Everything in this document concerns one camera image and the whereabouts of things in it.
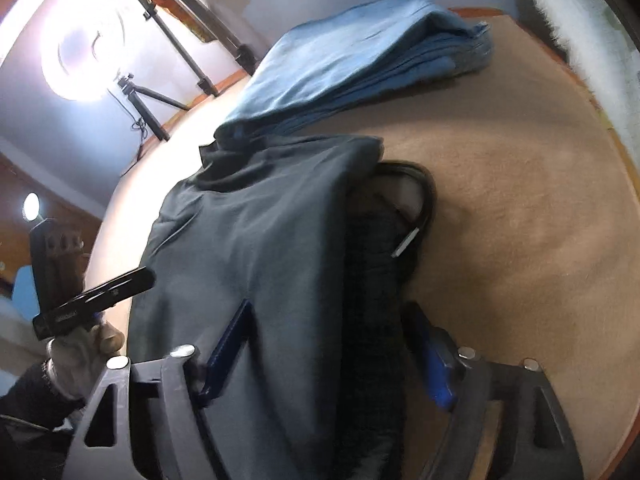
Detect left white knit glove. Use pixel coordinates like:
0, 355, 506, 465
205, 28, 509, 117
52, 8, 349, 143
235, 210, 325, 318
46, 322, 125, 401

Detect white clip-on lamp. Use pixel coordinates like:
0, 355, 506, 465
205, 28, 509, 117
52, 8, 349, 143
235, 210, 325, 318
22, 192, 42, 222

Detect small black tripod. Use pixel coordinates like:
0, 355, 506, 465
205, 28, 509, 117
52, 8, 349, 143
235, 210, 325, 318
115, 72, 192, 142

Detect black fuzzy left sleeve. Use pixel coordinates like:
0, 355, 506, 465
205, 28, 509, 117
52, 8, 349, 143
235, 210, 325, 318
1, 361, 85, 479

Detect orange patterned cloth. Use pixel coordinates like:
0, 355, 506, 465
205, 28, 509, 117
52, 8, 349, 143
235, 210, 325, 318
146, 0, 216, 44

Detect folded light blue jeans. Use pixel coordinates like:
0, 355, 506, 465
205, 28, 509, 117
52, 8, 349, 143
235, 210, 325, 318
215, 0, 494, 150

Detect large grey tripod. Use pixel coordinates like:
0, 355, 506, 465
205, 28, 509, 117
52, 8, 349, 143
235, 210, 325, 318
137, 0, 258, 96

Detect white green leaf quilt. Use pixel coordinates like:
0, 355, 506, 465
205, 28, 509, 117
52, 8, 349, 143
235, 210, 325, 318
534, 0, 639, 158

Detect black power cable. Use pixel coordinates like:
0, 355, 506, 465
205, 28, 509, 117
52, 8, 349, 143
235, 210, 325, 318
119, 84, 151, 177

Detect white ring light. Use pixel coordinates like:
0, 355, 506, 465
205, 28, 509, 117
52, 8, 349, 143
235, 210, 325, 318
38, 0, 134, 105

